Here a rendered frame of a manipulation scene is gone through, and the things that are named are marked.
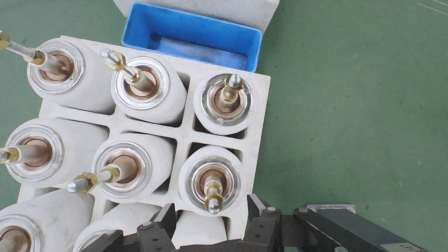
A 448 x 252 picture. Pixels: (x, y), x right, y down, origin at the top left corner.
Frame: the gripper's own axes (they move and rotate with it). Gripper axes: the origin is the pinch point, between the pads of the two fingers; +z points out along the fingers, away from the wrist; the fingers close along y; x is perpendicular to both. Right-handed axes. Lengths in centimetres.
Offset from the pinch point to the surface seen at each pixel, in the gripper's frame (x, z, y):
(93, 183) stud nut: 3.0, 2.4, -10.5
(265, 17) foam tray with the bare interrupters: 31.5, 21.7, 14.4
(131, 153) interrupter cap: 5.2, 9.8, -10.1
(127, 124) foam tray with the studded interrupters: 9.9, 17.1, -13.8
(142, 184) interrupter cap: 0.9, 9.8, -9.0
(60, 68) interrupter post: 17.2, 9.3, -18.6
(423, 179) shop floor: -12, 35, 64
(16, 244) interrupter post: -4.9, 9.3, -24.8
